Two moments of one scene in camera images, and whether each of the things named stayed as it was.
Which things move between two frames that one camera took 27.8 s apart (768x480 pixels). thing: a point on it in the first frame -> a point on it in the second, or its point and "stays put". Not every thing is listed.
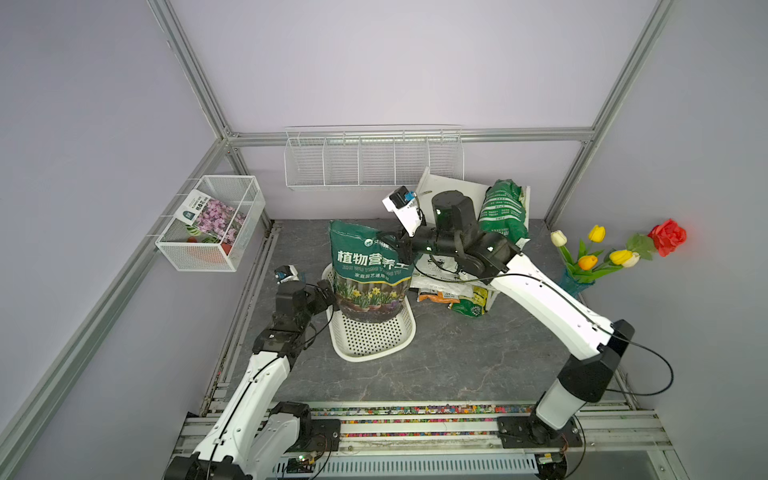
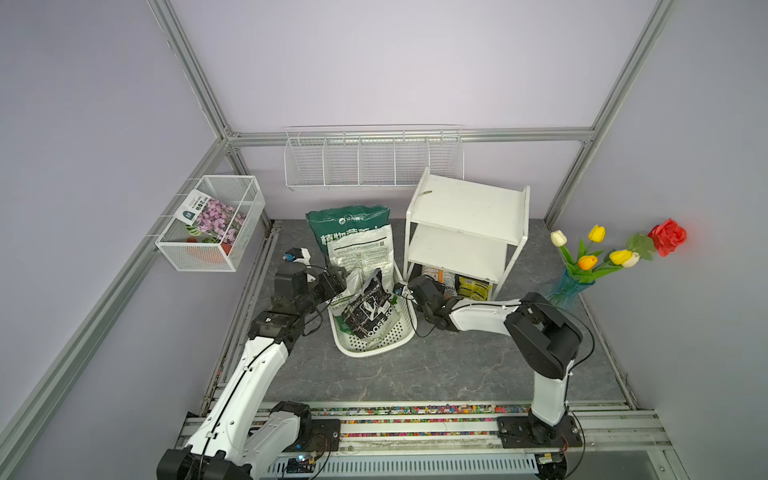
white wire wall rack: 371,157 stays put
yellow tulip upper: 597,233 stays put
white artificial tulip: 559,239 stays put
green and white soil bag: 501,210 -> 369,312
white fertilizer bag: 440,273 -> 358,256
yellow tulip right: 625,258 stays put
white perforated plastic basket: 361,341 stays put
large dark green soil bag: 371,281 -> 329,224
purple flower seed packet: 209,214 stays put
